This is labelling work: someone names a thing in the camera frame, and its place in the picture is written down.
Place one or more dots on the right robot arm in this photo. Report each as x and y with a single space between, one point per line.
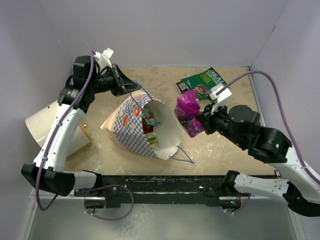
242 127

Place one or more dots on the teal snack packet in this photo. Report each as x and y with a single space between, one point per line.
149 118

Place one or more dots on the checkered paper snack bag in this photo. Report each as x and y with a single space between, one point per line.
126 128

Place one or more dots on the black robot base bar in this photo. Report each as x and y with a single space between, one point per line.
162 189

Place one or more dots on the aluminium table edge rail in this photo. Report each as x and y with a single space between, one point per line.
256 99

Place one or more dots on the yellow snack packet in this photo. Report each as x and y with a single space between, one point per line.
153 139

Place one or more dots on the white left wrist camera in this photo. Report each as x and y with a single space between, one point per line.
104 58

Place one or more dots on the white curved board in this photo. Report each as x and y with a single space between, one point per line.
40 123

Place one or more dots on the brown snack bag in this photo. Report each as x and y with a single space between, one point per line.
182 87

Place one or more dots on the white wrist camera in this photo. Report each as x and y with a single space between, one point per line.
219 98
104 58

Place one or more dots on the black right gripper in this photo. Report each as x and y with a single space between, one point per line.
207 118

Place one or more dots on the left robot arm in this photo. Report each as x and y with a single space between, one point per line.
91 75

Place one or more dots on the green chips bag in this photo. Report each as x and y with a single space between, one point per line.
202 82

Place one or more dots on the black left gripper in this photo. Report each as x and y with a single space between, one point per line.
123 84

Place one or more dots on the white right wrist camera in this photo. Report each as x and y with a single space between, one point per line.
219 98

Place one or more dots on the purple snack bag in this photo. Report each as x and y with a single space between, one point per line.
186 110

